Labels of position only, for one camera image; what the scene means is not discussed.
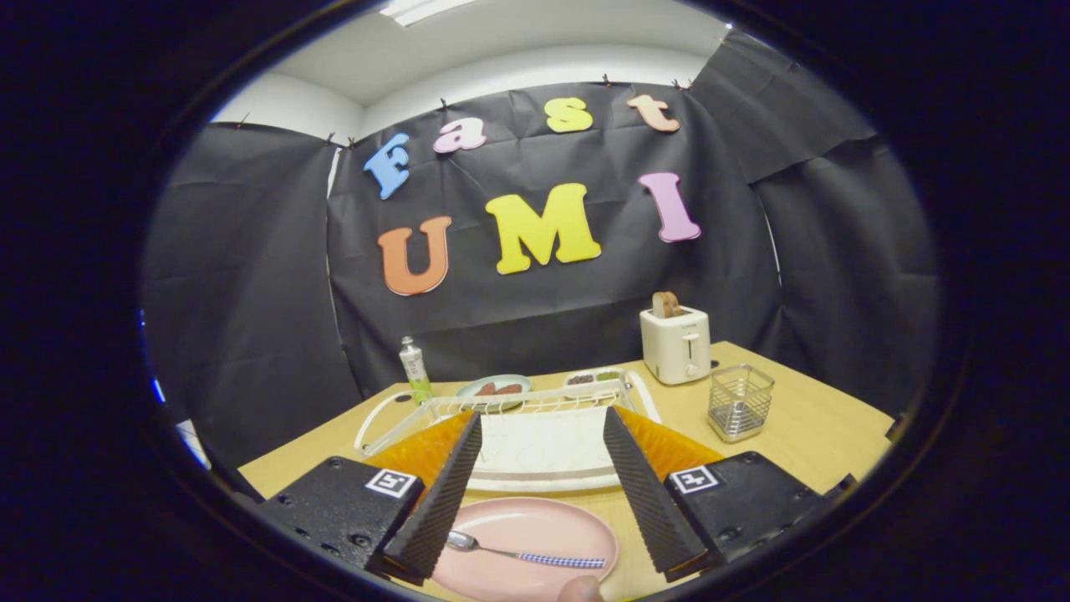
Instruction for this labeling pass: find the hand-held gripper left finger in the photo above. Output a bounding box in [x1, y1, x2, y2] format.
[259, 410, 484, 584]

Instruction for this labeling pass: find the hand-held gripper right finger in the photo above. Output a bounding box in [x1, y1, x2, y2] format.
[604, 406, 858, 584]

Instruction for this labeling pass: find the pink plate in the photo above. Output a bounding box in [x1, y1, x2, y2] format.
[431, 497, 619, 602]

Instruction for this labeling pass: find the spoon with blue checkered handle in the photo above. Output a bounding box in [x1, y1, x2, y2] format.
[446, 530, 606, 570]

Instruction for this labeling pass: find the white dish rack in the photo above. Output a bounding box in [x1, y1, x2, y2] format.
[354, 370, 661, 494]

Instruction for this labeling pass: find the metal wire basket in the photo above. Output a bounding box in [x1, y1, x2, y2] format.
[707, 364, 776, 443]

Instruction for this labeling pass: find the pale green plate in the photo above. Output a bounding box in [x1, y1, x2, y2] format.
[456, 374, 532, 411]

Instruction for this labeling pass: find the small white dish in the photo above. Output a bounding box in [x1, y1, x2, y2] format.
[563, 368, 626, 398]

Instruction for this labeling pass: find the white and green bottle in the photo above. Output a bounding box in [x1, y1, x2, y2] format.
[399, 336, 434, 404]

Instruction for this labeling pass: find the white toaster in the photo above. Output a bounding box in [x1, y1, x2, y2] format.
[639, 305, 713, 385]

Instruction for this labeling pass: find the black backdrop cloth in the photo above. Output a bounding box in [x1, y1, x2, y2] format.
[140, 32, 939, 469]

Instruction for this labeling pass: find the ceiling light panel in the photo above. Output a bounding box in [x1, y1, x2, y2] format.
[380, 0, 482, 28]

